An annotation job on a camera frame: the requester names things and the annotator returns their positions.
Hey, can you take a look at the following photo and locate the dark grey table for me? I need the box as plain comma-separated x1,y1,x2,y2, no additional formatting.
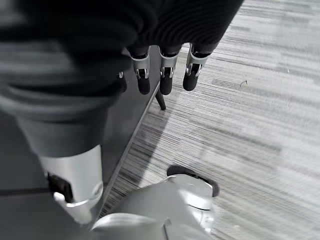
0,46,167,240

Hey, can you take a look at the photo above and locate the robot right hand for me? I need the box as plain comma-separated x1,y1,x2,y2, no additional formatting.
0,0,245,225

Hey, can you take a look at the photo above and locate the silver robot leg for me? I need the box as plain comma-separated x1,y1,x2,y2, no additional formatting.
91,174,216,240

